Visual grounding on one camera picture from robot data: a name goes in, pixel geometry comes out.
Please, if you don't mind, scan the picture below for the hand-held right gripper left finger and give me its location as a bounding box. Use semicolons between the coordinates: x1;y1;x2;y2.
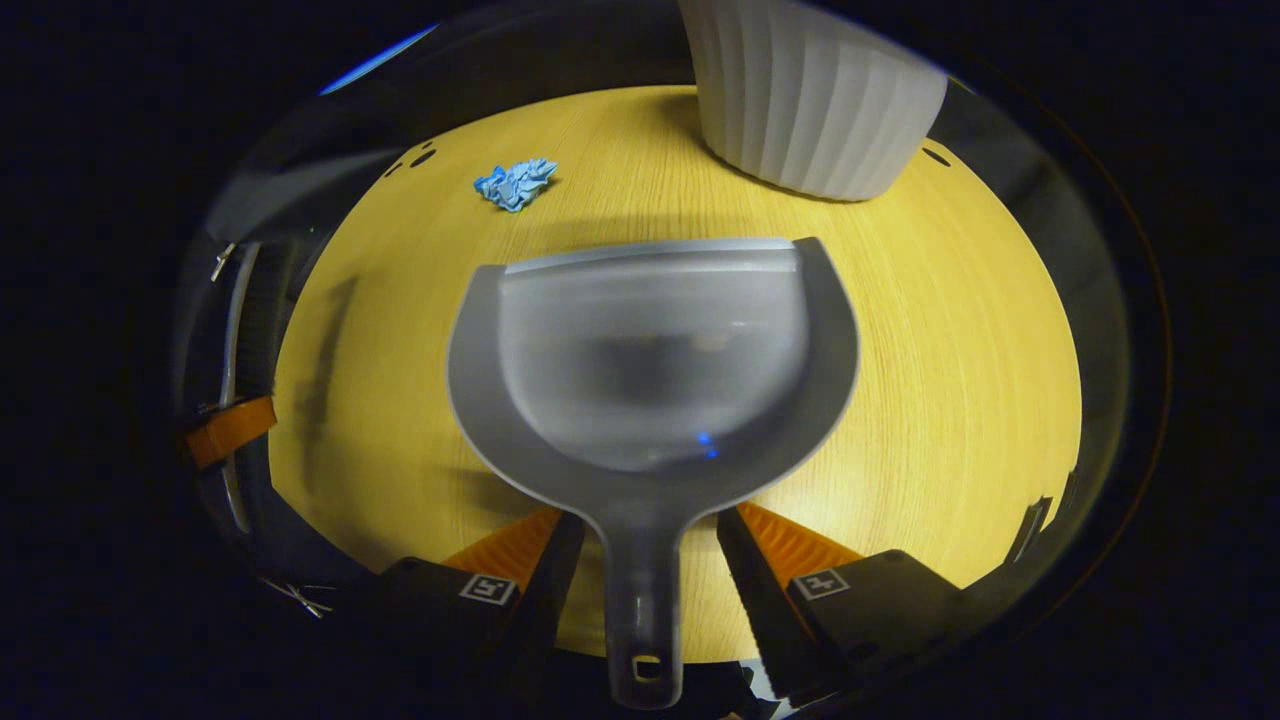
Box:
340;510;586;720

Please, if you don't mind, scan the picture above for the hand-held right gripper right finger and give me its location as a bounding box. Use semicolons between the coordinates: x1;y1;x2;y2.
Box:
716;503;1001;701

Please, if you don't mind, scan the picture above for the small grey broom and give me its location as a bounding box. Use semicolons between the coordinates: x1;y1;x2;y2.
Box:
218;238;306;536

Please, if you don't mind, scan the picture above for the grey plastic dustpan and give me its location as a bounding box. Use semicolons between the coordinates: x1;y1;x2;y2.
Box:
447;237;860;711

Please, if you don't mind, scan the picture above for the blue paper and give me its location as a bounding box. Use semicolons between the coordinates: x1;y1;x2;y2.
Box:
473;158;559;213

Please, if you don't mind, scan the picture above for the grey ribbed garbage bin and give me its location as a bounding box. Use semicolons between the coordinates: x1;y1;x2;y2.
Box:
678;0;949;202

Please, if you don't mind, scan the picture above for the wooden desktop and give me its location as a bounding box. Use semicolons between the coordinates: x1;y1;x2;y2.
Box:
268;85;1083;666

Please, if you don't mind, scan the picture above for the black backdrop cloth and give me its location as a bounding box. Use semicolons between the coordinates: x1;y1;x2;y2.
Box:
175;0;1131;601

